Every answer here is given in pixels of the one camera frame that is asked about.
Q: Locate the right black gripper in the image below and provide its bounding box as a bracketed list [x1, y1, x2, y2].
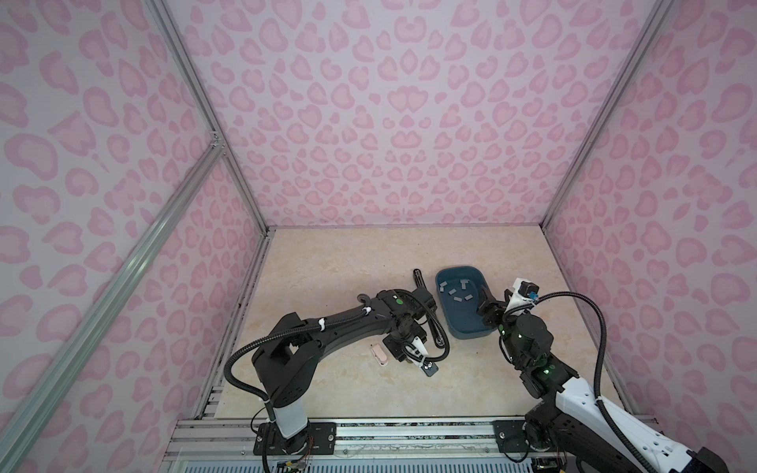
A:
[475, 286, 528, 369]

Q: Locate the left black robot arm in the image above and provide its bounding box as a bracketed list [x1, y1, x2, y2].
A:
[252, 288, 451, 441]

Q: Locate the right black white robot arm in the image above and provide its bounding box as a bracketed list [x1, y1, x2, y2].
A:
[477, 279, 729, 472]

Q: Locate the pink small stapler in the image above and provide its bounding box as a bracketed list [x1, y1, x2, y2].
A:
[371, 344, 388, 367]

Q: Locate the teal plastic tray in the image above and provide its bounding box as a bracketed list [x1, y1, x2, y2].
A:
[436, 266, 494, 340]

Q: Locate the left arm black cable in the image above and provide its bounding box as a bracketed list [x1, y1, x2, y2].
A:
[223, 306, 371, 409]

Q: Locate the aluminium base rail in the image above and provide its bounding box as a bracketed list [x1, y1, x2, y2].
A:
[158, 416, 669, 473]

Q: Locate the aluminium frame diagonal bar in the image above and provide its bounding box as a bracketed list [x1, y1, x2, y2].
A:
[1, 141, 226, 472]

